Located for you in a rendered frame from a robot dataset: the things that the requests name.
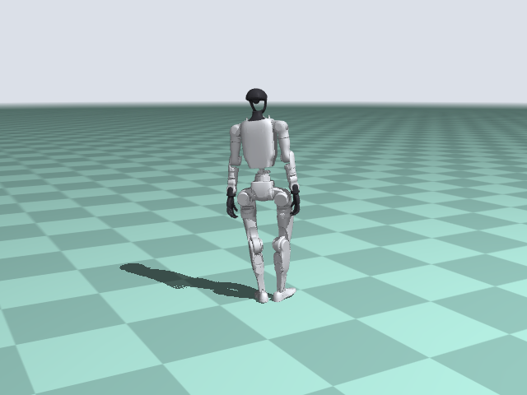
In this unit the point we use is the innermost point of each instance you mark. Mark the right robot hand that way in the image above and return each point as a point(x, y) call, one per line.
point(296, 200)

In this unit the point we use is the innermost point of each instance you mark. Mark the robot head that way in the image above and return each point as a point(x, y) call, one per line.
point(255, 96)

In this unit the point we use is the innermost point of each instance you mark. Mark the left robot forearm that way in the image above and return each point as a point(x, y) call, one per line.
point(232, 179)

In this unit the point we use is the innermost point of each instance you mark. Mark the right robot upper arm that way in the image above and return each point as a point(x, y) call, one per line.
point(281, 128)

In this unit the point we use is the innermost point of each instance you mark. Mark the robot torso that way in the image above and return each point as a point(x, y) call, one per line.
point(259, 143)

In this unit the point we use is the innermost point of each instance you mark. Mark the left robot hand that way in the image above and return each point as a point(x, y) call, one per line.
point(230, 203)

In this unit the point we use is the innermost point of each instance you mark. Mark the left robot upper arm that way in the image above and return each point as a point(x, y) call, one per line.
point(235, 145)

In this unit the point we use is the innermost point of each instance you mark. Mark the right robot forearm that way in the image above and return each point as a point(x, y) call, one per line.
point(291, 171)

